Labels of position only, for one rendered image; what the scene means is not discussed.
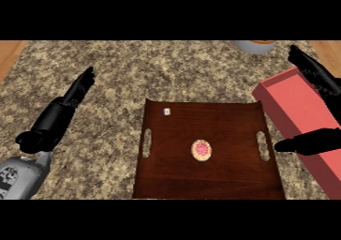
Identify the grey pot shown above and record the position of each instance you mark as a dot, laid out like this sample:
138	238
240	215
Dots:
256	46

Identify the dark brown wooden tray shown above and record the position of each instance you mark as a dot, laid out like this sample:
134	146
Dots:
209	150

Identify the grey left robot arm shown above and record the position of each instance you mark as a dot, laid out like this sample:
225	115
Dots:
19	176

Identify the red cardboard box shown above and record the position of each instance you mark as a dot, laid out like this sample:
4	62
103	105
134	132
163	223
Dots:
301	125

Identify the small white tag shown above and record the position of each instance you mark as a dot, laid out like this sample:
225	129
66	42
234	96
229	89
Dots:
167	111

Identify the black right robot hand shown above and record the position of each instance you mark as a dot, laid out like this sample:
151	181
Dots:
324	90

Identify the pink frosted cupcake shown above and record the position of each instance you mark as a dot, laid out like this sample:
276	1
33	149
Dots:
201	150

